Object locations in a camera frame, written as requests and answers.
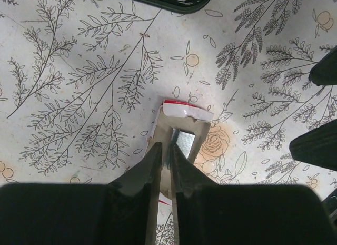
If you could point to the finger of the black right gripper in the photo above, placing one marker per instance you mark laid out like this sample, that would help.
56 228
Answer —
317 147
324 72

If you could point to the silver staple strip block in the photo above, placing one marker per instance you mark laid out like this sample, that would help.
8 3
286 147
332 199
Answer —
183 139

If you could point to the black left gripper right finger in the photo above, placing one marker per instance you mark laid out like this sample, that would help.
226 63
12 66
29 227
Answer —
208 213

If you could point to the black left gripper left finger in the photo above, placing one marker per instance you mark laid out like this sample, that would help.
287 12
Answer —
123 211

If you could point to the floral patterned table mat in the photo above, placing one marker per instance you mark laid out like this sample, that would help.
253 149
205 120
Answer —
82 81

